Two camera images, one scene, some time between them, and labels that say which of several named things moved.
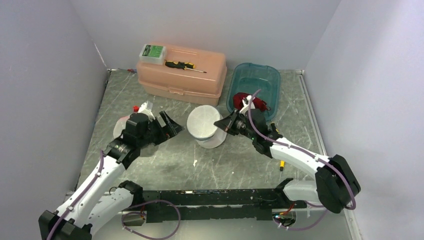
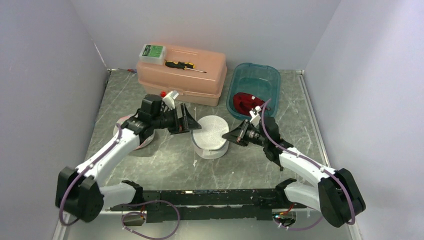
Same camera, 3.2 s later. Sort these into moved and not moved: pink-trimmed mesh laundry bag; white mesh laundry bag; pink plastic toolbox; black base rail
Moved: white mesh laundry bag
Not moved: pink plastic toolbox; pink-trimmed mesh laundry bag; black base rail
